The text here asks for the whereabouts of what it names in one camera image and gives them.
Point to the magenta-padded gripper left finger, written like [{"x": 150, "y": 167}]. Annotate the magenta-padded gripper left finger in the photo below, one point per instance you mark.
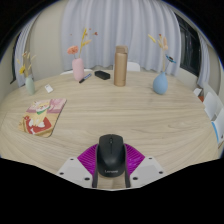
[{"x": 75, "y": 166}]

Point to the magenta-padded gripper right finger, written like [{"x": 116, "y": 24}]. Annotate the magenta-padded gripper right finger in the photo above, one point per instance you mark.
[{"x": 145, "y": 166}]

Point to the black computer mouse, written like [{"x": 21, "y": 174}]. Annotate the black computer mouse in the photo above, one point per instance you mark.
[{"x": 111, "y": 156}]

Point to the cartoon print mouse pad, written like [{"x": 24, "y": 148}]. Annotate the cartoon print mouse pad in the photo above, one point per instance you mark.
[{"x": 41, "y": 116}]

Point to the blue vase with dried flowers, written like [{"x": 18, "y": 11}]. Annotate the blue vase with dried flowers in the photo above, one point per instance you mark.
[{"x": 160, "y": 85}]

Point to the dark marker pen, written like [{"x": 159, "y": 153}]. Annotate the dark marker pen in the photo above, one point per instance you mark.
[{"x": 85, "y": 78}]

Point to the green vase with dried flowers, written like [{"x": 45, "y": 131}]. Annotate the green vase with dried flowers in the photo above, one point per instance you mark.
[{"x": 30, "y": 86}]

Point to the small black box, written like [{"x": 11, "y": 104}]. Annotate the small black box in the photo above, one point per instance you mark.
[{"x": 102, "y": 75}]

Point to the pink vase with dried flowers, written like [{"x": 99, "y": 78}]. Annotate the pink vase with dried flowers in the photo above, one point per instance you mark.
[{"x": 78, "y": 70}]

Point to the tan insulated bottle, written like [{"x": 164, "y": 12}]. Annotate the tan insulated bottle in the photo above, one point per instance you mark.
[{"x": 120, "y": 68}]

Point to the dark window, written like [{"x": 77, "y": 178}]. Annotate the dark window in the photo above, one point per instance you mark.
[
  {"x": 190, "y": 50},
  {"x": 14, "y": 66}
]

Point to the narrow white curtain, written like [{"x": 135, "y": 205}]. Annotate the narrow white curtain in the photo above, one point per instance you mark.
[
  {"x": 22, "y": 46},
  {"x": 204, "y": 63}
]

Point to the wide white curtain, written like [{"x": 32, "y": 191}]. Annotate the wide white curtain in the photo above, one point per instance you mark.
[{"x": 123, "y": 26}]

